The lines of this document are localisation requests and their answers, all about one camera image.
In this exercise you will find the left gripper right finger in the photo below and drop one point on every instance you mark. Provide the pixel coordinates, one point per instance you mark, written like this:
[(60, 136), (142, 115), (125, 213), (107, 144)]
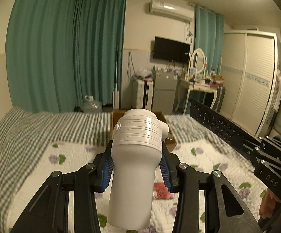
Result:
[(225, 211)]

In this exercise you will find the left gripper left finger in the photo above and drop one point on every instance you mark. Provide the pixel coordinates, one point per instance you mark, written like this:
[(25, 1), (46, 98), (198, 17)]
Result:
[(47, 211)]

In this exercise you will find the white handheld bottle device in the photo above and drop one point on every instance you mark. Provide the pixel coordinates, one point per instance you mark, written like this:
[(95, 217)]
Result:
[(136, 152)]

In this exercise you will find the black remote control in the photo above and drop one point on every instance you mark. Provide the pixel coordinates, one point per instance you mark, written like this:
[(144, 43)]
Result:
[(224, 128)]

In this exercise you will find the person's right hand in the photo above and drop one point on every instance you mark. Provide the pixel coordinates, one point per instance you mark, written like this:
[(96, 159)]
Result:
[(268, 204)]

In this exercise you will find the white floral quilt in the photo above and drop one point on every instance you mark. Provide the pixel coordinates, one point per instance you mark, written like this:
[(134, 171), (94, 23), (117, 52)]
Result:
[(130, 172)]

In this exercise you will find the red patterned box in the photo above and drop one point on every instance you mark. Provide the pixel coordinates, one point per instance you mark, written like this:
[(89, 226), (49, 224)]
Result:
[(161, 192)]

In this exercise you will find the dark suitcase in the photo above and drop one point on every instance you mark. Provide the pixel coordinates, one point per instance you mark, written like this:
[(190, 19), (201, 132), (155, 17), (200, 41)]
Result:
[(219, 99)]

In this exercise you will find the white louvered wardrobe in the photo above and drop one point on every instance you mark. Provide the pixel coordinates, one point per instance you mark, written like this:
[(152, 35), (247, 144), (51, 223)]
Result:
[(249, 68)]

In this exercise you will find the clear water jug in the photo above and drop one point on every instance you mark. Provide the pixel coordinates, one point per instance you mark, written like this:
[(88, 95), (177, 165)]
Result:
[(90, 105)]

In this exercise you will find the white dressing table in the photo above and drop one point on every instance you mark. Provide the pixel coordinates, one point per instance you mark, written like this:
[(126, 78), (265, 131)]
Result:
[(190, 86)]

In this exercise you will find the oval vanity mirror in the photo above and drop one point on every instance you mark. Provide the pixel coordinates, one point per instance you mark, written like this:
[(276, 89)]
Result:
[(197, 62)]

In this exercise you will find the white flat mop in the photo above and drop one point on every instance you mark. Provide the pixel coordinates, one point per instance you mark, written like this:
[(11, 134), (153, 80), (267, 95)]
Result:
[(116, 92)]

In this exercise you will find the silver mini fridge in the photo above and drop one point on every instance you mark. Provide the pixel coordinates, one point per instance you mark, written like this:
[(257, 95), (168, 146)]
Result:
[(165, 84)]

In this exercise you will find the white suitcase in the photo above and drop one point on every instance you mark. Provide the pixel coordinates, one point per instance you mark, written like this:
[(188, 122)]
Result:
[(142, 95)]

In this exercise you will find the narrow green curtain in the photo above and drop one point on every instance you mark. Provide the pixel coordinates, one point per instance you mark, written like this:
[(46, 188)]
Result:
[(209, 36)]

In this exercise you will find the large green curtain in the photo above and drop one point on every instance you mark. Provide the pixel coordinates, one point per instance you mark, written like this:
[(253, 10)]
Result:
[(59, 51)]

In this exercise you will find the white air conditioner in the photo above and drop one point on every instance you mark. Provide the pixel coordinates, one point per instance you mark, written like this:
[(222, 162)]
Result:
[(171, 11)]

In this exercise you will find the black wall television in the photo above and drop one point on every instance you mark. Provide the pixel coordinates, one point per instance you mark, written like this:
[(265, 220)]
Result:
[(171, 50)]

